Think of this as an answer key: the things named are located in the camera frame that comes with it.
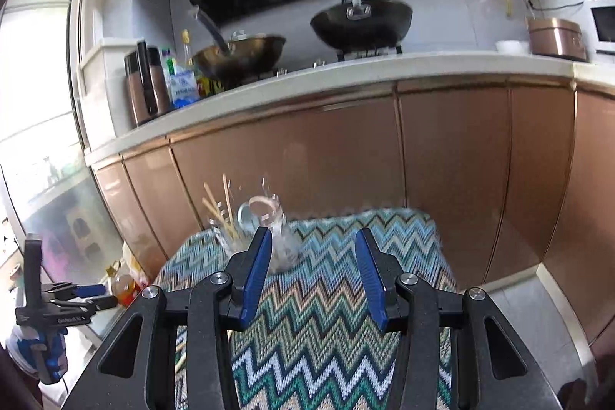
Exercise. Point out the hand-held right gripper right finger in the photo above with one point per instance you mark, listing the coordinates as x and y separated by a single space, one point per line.
372 280

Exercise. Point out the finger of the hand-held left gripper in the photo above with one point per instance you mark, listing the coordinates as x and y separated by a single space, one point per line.
89 291
103 303

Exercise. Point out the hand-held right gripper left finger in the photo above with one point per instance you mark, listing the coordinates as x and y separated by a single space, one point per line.
254 275

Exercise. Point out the bunch of wooden chopsticks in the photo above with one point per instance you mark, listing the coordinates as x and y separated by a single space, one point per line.
226 208

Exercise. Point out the person's left hand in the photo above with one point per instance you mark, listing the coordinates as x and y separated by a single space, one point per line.
56 347

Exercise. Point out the orange liquid plastic bottle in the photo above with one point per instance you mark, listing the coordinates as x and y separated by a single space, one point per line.
126 285

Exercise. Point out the beige plastic stool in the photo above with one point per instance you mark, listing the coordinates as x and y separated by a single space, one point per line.
81 234

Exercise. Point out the zigzag patterned cloth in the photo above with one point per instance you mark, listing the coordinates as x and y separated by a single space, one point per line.
317 328

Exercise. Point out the copper lower cabinets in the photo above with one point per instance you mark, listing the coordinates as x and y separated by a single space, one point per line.
360 155

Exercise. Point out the sliding glass door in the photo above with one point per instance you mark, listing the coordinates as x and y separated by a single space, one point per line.
33 126

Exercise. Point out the blue white plastic packet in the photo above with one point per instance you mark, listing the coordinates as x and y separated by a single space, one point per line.
182 88

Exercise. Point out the copper black electric kettle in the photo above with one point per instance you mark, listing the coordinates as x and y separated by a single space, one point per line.
146 83

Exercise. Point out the black gas stove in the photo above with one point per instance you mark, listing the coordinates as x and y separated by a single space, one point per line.
312 66

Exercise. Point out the green capped bottle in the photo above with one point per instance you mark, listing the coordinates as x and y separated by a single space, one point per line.
168 59

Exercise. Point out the clear bottle yellow cap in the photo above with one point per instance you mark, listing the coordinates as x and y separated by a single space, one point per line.
186 49

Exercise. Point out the white bowl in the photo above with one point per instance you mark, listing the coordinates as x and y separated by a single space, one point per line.
511 47

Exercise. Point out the copper rice cooker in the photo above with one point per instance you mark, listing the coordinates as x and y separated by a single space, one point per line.
557 38

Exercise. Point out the white microwave oven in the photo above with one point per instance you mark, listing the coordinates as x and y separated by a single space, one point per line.
604 28

